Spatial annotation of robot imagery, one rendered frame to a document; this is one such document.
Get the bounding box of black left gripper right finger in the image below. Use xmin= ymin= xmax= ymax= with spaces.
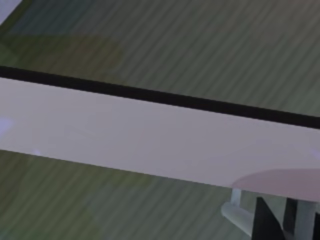
xmin=313 ymin=211 xmax=320 ymax=240

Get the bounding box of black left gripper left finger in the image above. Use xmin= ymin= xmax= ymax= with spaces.
xmin=254 ymin=196 xmax=297 ymax=240

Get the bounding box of white and black table frame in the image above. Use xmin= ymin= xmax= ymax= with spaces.
xmin=220 ymin=187 xmax=316 ymax=240

